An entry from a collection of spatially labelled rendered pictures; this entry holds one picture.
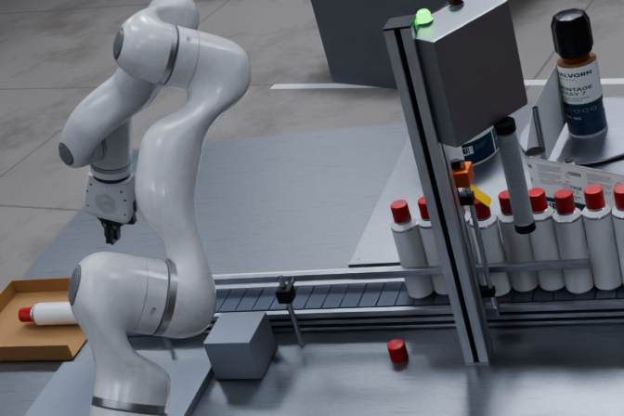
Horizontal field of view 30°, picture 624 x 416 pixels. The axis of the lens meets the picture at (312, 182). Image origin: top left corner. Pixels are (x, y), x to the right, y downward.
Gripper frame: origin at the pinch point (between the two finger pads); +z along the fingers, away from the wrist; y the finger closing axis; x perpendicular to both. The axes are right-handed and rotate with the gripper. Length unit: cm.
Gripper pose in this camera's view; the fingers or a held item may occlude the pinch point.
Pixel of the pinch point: (112, 233)
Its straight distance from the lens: 247.5
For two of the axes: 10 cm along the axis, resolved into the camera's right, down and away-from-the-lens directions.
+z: -0.8, 8.3, 5.5
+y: 9.5, 2.3, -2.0
